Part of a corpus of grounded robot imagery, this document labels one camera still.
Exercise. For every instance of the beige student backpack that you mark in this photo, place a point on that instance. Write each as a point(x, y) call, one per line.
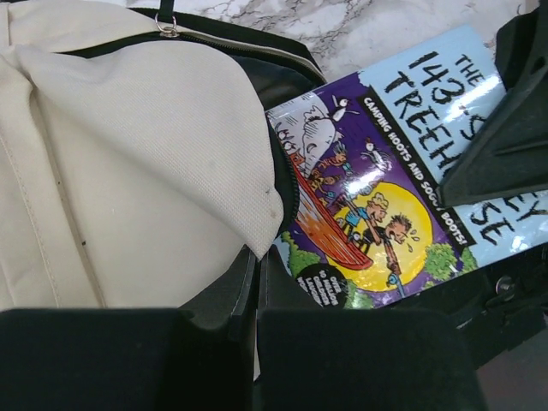
point(138, 160)

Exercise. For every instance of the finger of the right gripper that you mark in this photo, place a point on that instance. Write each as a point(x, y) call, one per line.
point(508, 156)

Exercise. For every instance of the Treehouse book blue cover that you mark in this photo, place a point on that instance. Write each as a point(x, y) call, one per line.
point(369, 151)

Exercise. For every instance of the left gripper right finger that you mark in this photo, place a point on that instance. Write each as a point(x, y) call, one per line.
point(313, 358)

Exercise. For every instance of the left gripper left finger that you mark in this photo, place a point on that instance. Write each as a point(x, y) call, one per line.
point(198, 356)

